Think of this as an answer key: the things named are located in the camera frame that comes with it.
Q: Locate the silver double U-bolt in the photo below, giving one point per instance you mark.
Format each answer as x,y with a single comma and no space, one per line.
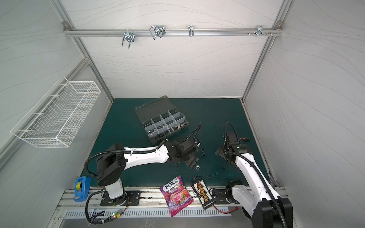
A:
157,31

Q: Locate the silver corner hook bracket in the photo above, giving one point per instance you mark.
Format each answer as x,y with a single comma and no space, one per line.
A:
259,32

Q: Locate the green table mat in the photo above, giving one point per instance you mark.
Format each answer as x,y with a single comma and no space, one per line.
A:
215,116

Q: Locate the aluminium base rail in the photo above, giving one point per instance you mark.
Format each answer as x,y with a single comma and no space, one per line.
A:
144,197

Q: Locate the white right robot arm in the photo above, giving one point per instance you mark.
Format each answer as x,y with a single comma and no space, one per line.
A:
262,204

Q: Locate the purple Fox's candy bag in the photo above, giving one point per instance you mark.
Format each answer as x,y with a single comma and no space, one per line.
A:
176,195

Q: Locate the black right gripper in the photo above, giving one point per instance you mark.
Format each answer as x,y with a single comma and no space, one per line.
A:
223,152

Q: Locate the aluminium corner frame post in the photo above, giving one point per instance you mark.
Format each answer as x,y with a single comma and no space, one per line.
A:
277,26

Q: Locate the black parallel charging board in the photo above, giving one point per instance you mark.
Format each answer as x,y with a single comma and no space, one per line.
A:
202,192

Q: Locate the silver U-bolt clamp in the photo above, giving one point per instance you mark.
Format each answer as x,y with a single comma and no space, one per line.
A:
129,38

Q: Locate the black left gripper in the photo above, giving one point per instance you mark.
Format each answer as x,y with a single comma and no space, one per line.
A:
192,161

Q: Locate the aluminium top crossbar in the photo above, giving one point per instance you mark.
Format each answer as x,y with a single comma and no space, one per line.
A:
170,32

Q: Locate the blue tape dispenser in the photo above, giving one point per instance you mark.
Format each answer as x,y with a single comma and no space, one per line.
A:
82,186

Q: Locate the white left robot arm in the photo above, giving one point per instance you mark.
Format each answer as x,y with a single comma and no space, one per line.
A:
107,166

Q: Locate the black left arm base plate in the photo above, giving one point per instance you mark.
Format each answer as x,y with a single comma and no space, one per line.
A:
119,198

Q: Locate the small silver bracket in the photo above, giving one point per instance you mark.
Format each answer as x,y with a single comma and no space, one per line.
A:
191,31

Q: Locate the white wire basket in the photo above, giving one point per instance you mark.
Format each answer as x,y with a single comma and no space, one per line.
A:
54,121

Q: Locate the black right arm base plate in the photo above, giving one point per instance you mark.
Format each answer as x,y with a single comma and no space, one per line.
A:
219,196

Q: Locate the clear plastic organizer box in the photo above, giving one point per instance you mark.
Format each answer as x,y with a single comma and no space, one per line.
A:
161,119

